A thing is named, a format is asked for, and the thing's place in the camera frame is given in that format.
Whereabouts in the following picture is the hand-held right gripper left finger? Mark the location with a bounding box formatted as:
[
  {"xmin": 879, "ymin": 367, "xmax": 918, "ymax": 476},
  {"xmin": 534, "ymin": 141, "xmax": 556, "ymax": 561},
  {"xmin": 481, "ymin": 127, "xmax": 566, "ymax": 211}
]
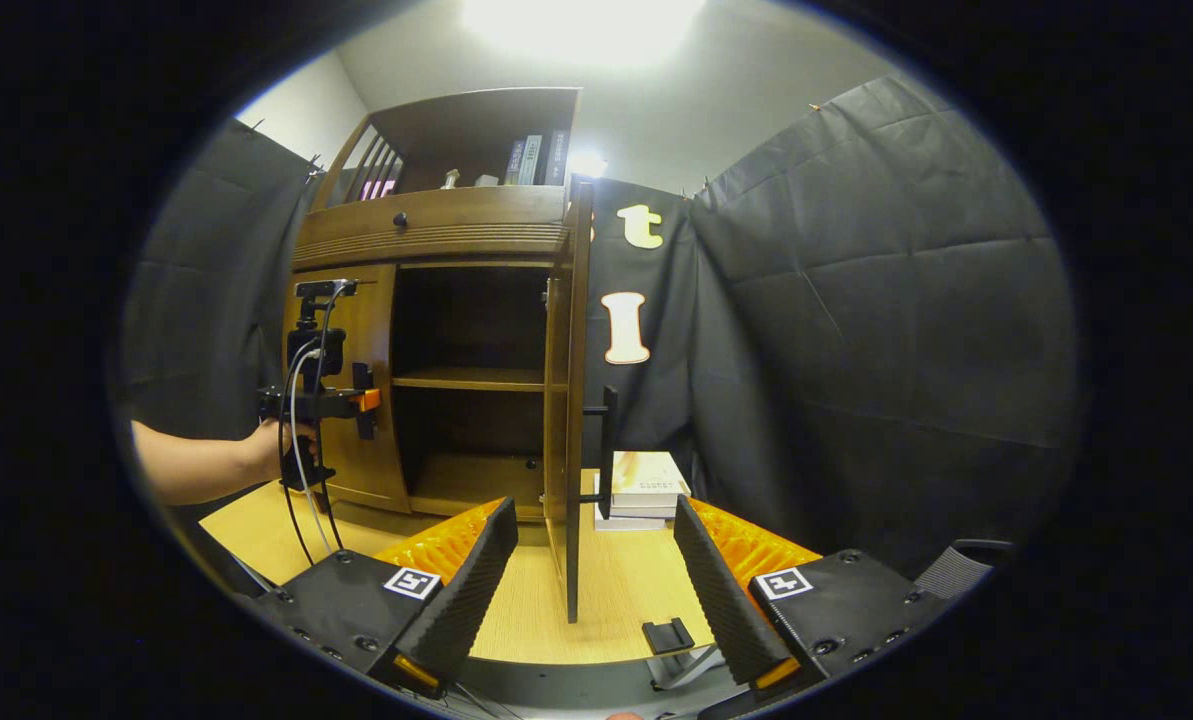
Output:
[{"xmin": 256, "ymin": 497, "xmax": 519, "ymax": 701}]

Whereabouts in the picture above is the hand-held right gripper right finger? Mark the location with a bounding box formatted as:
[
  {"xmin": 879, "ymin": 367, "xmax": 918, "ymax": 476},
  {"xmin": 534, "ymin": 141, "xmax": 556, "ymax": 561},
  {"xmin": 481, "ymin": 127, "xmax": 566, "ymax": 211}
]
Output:
[{"xmin": 673, "ymin": 495, "xmax": 957, "ymax": 693}]

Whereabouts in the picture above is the wooden shoe cabinet door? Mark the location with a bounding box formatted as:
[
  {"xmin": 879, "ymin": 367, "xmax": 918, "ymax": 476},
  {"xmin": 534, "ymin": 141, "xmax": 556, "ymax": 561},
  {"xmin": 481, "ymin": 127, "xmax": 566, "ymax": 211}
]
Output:
[
  {"xmin": 281, "ymin": 264, "xmax": 412, "ymax": 514},
  {"xmin": 544, "ymin": 180, "xmax": 619, "ymax": 623}
]

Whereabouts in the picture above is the wooden double-door shoe cabinet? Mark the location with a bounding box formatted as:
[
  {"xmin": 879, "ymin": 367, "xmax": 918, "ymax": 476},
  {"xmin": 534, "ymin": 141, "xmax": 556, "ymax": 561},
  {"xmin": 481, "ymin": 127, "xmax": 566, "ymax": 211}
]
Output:
[{"xmin": 281, "ymin": 87, "xmax": 582, "ymax": 523}]

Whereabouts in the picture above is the black door handle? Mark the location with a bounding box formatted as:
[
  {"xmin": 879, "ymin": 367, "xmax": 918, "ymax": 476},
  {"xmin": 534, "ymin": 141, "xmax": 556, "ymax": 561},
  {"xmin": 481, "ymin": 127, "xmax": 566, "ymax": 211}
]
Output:
[{"xmin": 583, "ymin": 385, "xmax": 619, "ymax": 521}]

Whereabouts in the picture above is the black table clip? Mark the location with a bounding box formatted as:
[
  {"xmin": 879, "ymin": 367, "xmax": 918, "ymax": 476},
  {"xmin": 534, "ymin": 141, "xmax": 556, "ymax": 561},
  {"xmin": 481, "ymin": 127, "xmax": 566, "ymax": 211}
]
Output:
[{"xmin": 642, "ymin": 618, "xmax": 695, "ymax": 656}]

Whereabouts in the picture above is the white book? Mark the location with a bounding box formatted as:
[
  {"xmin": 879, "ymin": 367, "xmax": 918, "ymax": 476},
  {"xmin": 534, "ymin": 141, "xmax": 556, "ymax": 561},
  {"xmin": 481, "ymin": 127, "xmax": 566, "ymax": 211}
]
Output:
[{"xmin": 594, "ymin": 478, "xmax": 679, "ymax": 531}]

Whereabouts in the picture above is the grey ribbed object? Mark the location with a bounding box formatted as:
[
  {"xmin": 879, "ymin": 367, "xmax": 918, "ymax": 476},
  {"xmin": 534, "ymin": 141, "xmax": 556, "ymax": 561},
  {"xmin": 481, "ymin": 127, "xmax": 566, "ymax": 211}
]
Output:
[{"xmin": 916, "ymin": 540, "xmax": 1015, "ymax": 601}]

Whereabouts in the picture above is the black backdrop cloth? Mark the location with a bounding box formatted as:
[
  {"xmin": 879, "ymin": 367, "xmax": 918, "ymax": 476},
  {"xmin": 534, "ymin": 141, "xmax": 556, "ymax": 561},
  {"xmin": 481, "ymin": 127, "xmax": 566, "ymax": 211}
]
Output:
[{"xmin": 121, "ymin": 75, "xmax": 1079, "ymax": 581}]

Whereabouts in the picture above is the long ceiling light panel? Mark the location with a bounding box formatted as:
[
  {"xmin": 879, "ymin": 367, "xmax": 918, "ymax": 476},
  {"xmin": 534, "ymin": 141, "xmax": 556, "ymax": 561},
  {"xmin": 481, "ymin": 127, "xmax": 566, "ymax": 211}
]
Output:
[{"xmin": 461, "ymin": 0, "xmax": 707, "ymax": 66}]

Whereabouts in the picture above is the grey metal bracket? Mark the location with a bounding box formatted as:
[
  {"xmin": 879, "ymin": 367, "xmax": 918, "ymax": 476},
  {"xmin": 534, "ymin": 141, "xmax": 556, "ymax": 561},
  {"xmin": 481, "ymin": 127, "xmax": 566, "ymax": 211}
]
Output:
[{"xmin": 646, "ymin": 645, "xmax": 747, "ymax": 691}]

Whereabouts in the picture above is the white cable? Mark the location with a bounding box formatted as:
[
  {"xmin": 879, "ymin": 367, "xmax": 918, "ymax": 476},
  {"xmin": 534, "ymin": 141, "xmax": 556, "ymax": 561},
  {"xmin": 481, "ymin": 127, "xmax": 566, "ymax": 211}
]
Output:
[{"xmin": 291, "ymin": 345, "xmax": 342, "ymax": 556}]

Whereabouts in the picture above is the black cable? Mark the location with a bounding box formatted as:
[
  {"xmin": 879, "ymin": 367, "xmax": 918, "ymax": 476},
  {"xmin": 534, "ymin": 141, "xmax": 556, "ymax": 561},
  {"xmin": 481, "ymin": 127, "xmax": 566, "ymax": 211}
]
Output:
[{"xmin": 278, "ymin": 300, "xmax": 339, "ymax": 566}]

